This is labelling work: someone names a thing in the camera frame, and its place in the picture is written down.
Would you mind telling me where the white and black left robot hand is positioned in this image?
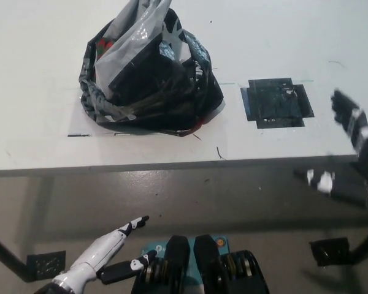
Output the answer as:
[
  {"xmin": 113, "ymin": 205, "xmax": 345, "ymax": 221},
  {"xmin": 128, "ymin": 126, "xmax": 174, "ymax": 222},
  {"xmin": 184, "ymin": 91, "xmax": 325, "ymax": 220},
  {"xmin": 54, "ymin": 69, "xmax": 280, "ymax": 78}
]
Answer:
[{"xmin": 52, "ymin": 215, "xmax": 159, "ymax": 286}]

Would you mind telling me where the black and grey plastic bag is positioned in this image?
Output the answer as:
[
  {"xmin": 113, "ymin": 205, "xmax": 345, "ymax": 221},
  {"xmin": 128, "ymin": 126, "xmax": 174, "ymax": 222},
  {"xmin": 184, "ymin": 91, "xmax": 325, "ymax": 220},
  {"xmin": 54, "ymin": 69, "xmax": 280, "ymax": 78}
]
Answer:
[{"xmin": 79, "ymin": 0, "xmax": 226, "ymax": 138}]

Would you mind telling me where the red and green cloth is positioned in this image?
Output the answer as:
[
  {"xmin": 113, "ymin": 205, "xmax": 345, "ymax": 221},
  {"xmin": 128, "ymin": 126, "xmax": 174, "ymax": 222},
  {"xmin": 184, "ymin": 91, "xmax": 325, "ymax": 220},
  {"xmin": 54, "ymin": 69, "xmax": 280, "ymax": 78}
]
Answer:
[{"xmin": 96, "ymin": 36, "xmax": 116, "ymax": 59}]

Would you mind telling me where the teal box on robot torso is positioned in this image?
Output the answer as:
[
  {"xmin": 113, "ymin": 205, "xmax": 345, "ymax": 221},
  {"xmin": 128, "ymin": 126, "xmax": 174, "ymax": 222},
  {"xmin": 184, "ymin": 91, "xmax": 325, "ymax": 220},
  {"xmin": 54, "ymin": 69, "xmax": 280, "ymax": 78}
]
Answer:
[{"xmin": 140, "ymin": 235, "xmax": 231, "ymax": 294}]

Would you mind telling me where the black table foot plate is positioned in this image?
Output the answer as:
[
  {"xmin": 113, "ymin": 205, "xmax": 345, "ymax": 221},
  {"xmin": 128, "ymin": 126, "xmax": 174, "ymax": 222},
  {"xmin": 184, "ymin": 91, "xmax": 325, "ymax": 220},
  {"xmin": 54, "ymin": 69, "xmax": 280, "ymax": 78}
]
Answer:
[
  {"xmin": 26, "ymin": 251, "xmax": 67, "ymax": 281},
  {"xmin": 309, "ymin": 237, "xmax": 351, "ymax": 267}
]

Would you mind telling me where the black tape patch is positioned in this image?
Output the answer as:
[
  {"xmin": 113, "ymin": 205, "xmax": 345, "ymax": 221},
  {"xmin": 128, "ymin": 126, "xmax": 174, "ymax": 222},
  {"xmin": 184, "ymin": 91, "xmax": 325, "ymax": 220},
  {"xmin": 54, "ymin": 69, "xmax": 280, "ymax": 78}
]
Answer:
[{"xmin": 240, "ymin": 77, "xmax": 314, "ymax": 129}]

